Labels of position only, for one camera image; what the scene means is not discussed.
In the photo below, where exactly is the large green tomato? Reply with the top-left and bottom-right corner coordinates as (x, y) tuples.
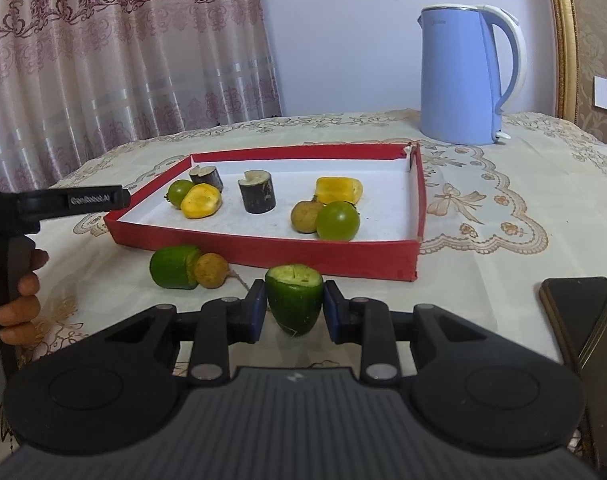
(316, 201), (361, 242)

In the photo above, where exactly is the dark green cucumber piece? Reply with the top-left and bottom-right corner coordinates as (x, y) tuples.
(265, 263), (325, 337)

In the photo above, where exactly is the small green tomato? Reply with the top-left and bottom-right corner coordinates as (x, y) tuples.
(164, 179), (195, 208)

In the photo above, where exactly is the black smartphone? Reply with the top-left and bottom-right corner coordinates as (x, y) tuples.
(540, 276), (607, 471)

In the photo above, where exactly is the red shallow cardboard box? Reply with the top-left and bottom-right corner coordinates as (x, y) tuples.
(104, 142), (427, 282)

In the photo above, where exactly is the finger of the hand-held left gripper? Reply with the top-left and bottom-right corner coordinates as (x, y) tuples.
(18, 185), (132, 224)

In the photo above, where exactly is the blocky yellow mango piece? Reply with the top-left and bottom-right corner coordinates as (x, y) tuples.
(315, 176), (364, 206)

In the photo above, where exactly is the rounded yellow mango piece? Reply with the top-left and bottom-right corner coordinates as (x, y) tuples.
(180, 183), (223, 219)

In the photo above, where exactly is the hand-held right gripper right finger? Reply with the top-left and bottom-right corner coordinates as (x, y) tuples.
(322, 280), (484, 387)

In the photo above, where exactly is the light blue electric kettle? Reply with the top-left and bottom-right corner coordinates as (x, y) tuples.
(416, 4), (527, 147)

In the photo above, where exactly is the small dark sugarcane piece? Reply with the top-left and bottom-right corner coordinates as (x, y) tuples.
(190, 164), (224, 193)

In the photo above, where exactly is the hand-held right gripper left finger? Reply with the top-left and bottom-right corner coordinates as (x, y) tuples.
(105, 279), (267, 387)

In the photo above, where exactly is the gold framed padded wall panel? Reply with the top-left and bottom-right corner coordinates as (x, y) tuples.
(546, 0), (607, 136)

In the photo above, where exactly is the light green cucumber piece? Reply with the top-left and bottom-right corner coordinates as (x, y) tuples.
(150, 245), (202, 290)

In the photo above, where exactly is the pink patterned curtain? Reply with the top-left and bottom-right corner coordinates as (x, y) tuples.
(0, 0), (284, 193)

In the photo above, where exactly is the person's left hand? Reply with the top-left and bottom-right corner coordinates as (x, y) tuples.
(0, 249), (49, 346)

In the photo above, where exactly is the large dark sugarcane piece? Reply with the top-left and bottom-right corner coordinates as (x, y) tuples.
(238, 170), (277, 213)

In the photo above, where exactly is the brown longan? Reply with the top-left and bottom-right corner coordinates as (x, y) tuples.
(194, 253), (229, 289)
(290, 200), (325, 234)

